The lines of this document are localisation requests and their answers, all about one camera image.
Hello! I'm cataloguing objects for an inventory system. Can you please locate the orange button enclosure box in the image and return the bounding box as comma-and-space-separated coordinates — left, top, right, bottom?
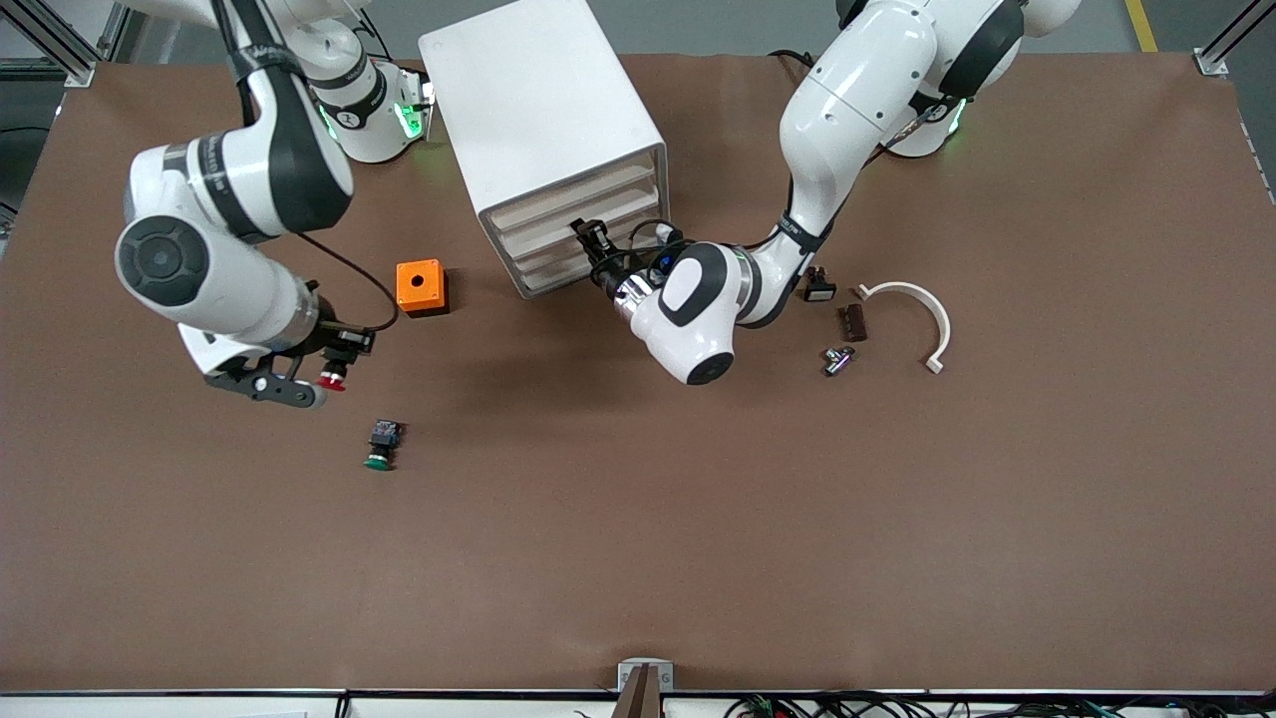
396, 259, 450, 318

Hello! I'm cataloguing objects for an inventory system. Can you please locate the black right base cable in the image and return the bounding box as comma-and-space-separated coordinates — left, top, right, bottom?
354, 8, 400, 63

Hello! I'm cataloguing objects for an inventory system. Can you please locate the brown post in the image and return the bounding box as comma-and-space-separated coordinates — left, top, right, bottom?
612, 666, 664, 718

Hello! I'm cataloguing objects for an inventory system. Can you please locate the green push button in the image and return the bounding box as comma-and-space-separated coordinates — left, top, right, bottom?
363, 420, 404, 472

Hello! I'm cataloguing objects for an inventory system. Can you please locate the black cable bundle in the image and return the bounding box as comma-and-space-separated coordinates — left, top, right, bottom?
726, 691, 1276, 718

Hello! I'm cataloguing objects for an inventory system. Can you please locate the white table edge rail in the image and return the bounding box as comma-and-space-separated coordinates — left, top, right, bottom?
0, 688, 1276, 718

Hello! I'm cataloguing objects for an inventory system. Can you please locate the aluminium frame profile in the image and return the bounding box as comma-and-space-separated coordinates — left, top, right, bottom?
0, 0, 136, 89
1196, 0, 1272, 77

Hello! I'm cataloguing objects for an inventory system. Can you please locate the white curved bracket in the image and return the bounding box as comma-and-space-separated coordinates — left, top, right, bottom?
854, 281, 952, 375

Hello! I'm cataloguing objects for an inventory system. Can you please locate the grey metal table bracket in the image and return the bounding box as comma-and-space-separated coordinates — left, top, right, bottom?
617, 659, 675, 694

